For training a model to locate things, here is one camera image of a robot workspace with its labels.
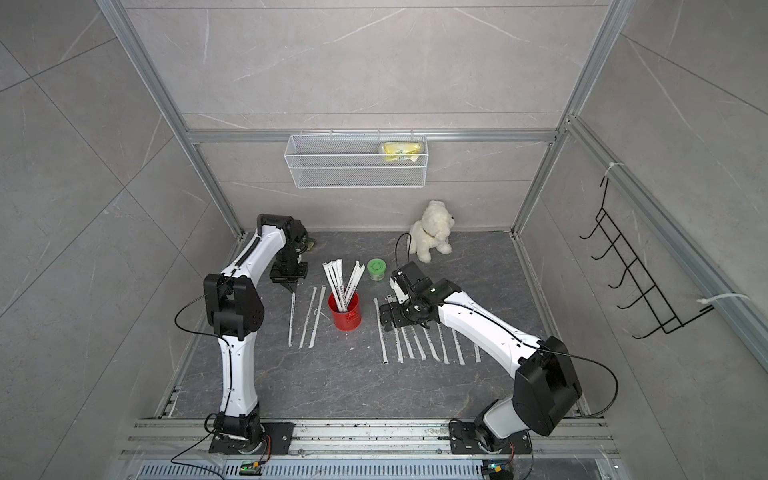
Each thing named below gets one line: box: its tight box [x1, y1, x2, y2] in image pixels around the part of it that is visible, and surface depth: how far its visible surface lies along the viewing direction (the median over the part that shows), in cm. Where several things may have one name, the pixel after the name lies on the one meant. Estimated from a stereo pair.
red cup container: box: [328, 292, 362, 332], surface depth 92 cm
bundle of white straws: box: [322, 259, 365, 312], surface depth 89 cm
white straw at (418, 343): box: [410, 325, 427, 361], surface depth 92 cm
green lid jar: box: [367, 258, 387, 281], surface depth 106 cm
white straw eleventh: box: [288, 292, 295, 347], surface depth 92 cm
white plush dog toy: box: [409, 200, 455, 264], surface depth 101 cm
